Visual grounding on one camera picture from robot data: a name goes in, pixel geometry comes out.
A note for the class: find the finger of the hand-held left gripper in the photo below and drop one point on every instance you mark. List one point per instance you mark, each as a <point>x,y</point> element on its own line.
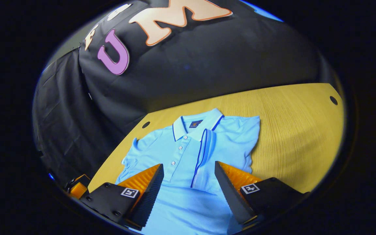
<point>78,190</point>

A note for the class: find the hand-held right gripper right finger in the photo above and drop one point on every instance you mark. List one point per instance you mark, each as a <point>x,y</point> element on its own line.
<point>232,195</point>

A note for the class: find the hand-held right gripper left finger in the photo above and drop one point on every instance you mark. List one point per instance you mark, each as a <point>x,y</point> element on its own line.
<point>150,199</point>

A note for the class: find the black backdrop cloth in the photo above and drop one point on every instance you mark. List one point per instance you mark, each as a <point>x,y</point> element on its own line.
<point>207,65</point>

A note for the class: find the light blue polo T-shirt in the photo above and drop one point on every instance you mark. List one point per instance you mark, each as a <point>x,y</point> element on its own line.
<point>188,209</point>

